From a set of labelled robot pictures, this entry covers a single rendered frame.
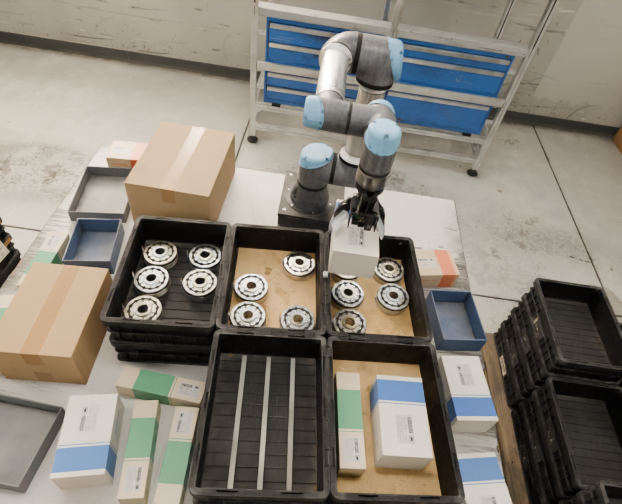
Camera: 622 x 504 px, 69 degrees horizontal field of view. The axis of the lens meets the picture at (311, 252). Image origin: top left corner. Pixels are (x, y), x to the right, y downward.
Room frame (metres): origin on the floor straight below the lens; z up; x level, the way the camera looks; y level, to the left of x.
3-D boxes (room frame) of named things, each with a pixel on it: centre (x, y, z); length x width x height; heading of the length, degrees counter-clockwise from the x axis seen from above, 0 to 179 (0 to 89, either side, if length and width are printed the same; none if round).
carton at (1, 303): (0.60, 0.86, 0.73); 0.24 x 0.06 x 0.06; 15
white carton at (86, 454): (0.35, 0.47, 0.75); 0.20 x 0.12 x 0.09; 14
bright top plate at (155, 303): (0.68, 0.44, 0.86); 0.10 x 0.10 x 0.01
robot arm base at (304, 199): (1.35, 0.04, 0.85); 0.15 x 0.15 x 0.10
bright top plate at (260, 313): (0.73, 0.15, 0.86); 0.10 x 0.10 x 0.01
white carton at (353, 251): (0.89, -0.11, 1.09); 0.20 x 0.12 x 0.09; 2
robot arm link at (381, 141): (0.87, -0.11, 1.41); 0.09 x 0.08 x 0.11; 1
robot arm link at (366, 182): (0.86, -0.11, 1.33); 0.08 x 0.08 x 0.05
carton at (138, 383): (0.52, 0.35, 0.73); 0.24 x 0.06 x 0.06; 88
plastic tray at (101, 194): (1.26, 0.83, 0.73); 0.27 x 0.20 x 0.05; 11
